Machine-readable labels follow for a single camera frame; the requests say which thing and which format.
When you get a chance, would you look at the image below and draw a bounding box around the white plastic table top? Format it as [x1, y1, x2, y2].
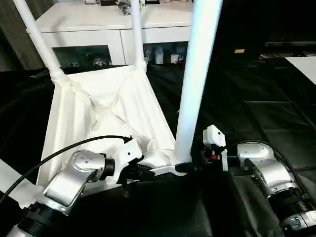
[35, 63, 193, 193]

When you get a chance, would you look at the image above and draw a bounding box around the white plastic table leg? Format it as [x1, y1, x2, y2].
[0, 158, 47, 210]
[11, 0, 67, 84]
[130, 0, 147, 72]
[173, 0, 225, 165]

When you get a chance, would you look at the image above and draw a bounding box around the black work mat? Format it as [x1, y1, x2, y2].
[0, 55, 316, 237]

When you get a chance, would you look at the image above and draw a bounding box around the white cabinet with glass doors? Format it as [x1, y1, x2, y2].
[25, 1, 196, 69]

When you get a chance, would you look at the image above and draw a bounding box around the grey curtain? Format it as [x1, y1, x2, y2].
[0, 0, 58, 73]

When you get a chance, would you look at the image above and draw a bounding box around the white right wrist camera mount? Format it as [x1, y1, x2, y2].
[202, 124, 230, 172]

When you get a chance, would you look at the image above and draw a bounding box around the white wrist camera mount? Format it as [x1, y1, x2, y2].
[108, 136, 144, 185]
[202, 124, 230, 172]

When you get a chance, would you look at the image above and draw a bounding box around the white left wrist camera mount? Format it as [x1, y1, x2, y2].
[108, 136, 144, 185]

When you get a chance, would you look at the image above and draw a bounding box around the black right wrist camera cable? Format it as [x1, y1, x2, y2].
[244, 140, 312, 201]

